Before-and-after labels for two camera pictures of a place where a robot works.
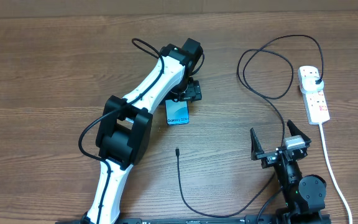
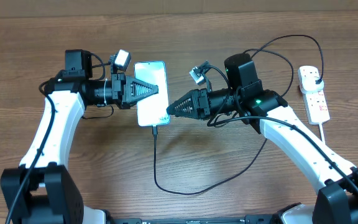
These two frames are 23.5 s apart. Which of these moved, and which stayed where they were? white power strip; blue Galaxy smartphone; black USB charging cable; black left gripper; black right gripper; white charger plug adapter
Moved: blue Galaxy smartphone; black left gripper; black right gripper; black USB charging cable
Stayed: white charger plug adapter; white power strip
